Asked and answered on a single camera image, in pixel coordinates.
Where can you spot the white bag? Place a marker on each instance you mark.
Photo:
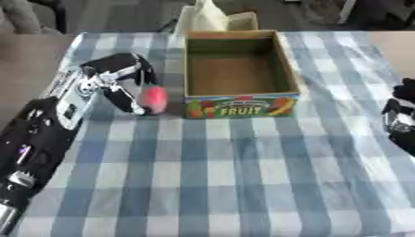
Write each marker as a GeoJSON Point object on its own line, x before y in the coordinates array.
{"type": "Point", "coordinates": [209, 17]}

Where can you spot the pink toy fruit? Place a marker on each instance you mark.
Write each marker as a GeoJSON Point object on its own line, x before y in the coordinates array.
{"type": "Point", "coordinates": [155, 98]}

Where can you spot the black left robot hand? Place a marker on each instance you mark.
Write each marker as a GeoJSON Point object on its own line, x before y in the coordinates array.
{"type": "Point", "coordinates": [120, 66]}

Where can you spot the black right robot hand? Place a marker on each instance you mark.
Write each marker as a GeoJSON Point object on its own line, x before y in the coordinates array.
{"type": "Point", "coordinates": [401, 106]}

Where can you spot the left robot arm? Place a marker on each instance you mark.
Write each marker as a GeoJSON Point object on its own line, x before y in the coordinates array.
{"type": "Point", "coordinates": [43, 129]}

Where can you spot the white bin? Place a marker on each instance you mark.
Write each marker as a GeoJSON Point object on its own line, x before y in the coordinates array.
{"type": "Point", "coordinates": [237, 21]}

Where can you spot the tan cardboard box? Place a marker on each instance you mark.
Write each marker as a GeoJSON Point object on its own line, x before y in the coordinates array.
{"type": "Point", "coordinates": [240, 75]}

